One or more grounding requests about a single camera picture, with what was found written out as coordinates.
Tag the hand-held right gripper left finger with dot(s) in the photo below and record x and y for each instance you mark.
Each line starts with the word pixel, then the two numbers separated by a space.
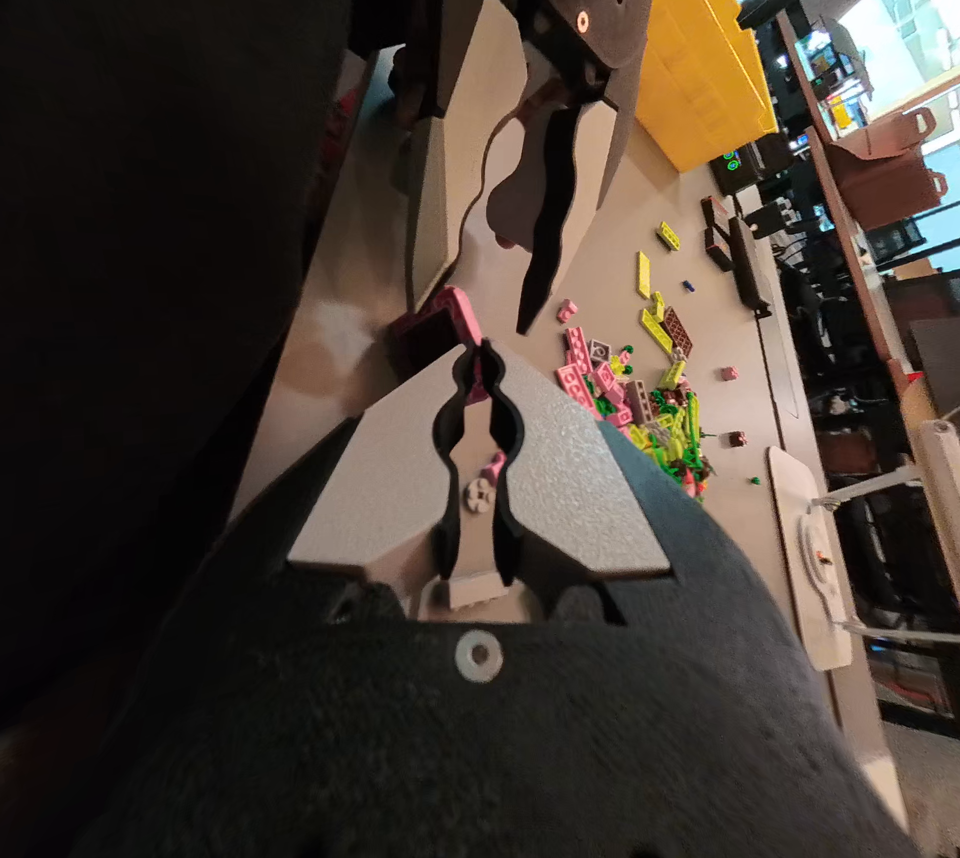
pixel 375 498

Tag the yellow plastic bin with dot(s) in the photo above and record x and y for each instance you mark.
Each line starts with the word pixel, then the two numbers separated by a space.
pixel 697 86

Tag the long lime plate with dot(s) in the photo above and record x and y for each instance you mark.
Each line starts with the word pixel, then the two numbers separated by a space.
pixel 655 330

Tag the wooden office desk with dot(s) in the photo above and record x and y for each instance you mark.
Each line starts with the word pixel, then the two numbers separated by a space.
pixel 855 236

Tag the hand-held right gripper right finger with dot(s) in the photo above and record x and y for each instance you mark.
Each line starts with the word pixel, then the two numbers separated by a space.
pixel 585 498

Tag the small lime brick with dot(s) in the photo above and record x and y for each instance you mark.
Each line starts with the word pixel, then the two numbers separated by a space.
pixel 658 305

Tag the wide pink plate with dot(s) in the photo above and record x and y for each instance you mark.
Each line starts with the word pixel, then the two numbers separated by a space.
pixel 576 387

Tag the pile of mixed toy bricks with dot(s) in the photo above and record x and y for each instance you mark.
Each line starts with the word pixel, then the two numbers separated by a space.
pixel 652 423

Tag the grey round plate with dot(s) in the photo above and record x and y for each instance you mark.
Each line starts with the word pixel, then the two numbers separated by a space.
pixel 478 496

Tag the narrow pink plate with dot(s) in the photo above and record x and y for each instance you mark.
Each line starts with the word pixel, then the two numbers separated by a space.
pixel 577 350

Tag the grey square plate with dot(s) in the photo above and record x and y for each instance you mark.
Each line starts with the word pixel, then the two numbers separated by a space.
pixel 601 352

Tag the long flat black device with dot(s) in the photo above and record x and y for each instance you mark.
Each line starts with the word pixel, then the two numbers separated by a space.
pixel 750 266

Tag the small black upright device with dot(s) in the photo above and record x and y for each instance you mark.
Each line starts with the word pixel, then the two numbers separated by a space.
pixel 769 217

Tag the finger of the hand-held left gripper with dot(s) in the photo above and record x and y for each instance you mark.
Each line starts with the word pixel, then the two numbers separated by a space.
pixel 592 183
pixel 465 123

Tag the black charger case green lights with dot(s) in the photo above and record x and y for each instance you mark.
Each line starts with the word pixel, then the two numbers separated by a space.
pixel 735 168

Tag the small pink curved brick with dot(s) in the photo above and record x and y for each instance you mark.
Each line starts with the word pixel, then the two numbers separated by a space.
pixel 568 311

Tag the small black box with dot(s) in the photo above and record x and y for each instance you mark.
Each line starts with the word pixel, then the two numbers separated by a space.
pixel 716 215

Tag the white stand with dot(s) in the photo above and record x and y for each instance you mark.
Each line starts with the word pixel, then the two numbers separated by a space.
pixel 795 536

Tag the brown rectangular plate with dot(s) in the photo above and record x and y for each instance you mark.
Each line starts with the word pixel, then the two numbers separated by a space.
pixel 677 332

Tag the pink rounded tile block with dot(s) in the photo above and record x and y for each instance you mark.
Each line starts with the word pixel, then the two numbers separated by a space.
pixel 461 311

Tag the lime studded plate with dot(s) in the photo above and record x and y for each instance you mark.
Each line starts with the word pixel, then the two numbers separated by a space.
pixel 668 236

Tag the black box orange mark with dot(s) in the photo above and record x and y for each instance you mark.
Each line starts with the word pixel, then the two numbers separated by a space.
pixel 720 251

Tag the person's black jacket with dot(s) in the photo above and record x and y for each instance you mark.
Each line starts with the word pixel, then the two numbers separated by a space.
pixel 150 273

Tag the lime smooth tile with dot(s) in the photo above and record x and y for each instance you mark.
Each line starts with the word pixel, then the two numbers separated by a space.
pixel 643 275

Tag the brown plastic bin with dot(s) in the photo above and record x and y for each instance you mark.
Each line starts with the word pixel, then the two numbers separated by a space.
pixel 885 176

